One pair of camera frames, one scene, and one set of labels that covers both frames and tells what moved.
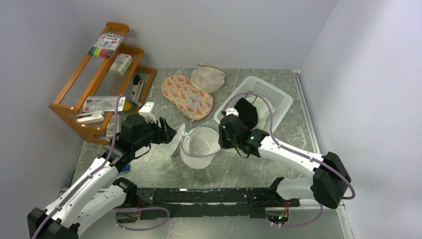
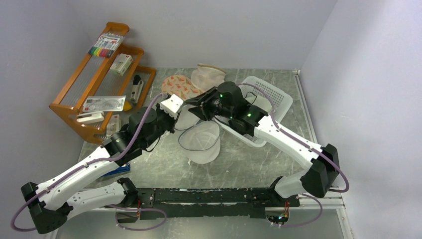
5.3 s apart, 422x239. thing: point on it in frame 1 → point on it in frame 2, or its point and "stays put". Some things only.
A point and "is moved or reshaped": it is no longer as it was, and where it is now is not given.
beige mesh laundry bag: x=207 y=78 stays put
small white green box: x=121 y=63 stays put
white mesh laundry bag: x=197 y=147 is moved or reshaped
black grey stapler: x=137 y=87 stays put
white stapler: x=91 y=117 stays put
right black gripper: x=222 y=141 → x=204 y=112
